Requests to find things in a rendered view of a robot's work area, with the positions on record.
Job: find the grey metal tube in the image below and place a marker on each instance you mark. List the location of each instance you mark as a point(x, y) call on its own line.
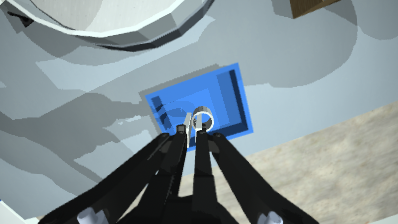
point(203, 109)

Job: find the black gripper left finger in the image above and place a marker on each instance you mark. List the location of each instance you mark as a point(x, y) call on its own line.
point(106, 202)

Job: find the blue open crate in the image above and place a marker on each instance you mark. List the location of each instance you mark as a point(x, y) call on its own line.
point(221, 90)

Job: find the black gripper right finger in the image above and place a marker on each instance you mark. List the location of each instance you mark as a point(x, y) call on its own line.
point(259, 201)

